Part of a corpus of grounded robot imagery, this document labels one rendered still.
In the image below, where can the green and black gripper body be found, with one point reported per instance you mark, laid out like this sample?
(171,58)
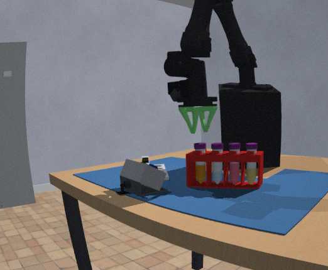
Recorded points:
(197,94)

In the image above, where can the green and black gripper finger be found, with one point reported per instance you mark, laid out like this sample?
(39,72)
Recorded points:
(212,111)
(195,116)

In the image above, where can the blue bench mat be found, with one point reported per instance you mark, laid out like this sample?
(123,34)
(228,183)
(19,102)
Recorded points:
(282,201)

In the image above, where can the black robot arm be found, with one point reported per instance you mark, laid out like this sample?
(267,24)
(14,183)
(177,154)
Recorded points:
(194,41)

